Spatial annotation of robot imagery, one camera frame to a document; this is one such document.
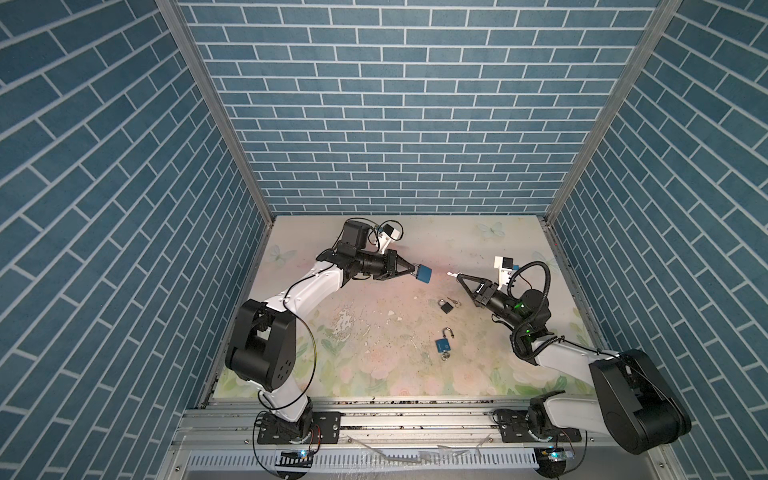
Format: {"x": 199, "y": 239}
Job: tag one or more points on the blue padlock with key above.
{"x": 443, "y": 345}

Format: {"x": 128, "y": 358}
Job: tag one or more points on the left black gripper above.
{"x": 390, "y": 258}

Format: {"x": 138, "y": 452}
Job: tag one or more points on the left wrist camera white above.
{"x": 388, "y": 232}

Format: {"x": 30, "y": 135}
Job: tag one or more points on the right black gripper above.
{"x": 488, "y": 287}

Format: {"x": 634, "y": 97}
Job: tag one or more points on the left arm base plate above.
{"x": 323, "y": 426}

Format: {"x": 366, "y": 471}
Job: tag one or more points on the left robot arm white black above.
{"x": 262, "y": 347}

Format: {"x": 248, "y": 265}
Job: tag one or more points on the black padlock with keys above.
{"x": 448, "y": 304}

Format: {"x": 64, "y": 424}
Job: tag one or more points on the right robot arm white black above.
{"x": 633, "y": 403}

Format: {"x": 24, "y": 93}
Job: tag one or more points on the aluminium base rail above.
{"x": 453, "y": 439}

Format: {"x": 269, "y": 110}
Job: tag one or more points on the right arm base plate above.
{"x": 518, "y": 426}

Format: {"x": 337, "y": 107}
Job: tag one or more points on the floral table mat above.
{"x": 377, "y": 338}

